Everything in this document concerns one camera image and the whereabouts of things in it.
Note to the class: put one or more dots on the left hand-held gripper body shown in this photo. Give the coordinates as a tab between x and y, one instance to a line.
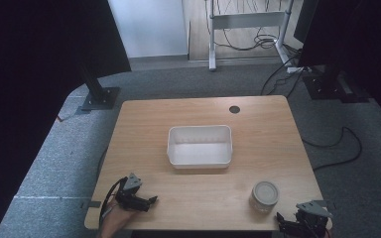
129	195

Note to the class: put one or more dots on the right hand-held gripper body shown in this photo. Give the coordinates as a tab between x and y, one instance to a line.
311	216

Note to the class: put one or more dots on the person's right hand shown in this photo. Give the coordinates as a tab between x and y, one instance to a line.
328	228

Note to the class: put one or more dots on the person's left hand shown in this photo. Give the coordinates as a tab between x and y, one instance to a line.
115	221

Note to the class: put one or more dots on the round tin can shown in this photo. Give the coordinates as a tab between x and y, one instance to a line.
264	195

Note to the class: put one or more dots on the white plastic bin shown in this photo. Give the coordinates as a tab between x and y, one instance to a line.
199	155

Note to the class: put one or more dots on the black metal stand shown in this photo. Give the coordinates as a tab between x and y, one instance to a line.
330	87
96	92

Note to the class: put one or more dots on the black table grommet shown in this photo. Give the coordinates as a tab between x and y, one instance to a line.
234	109

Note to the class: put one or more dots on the white power strip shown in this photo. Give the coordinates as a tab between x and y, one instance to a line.
297	69

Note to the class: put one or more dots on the dark curtain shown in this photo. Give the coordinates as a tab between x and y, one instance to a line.
360	39
29	66

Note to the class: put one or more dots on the grey table bracket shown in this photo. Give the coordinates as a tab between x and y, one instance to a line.
92	204

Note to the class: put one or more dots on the white desk frame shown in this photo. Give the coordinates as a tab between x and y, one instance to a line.
244	20

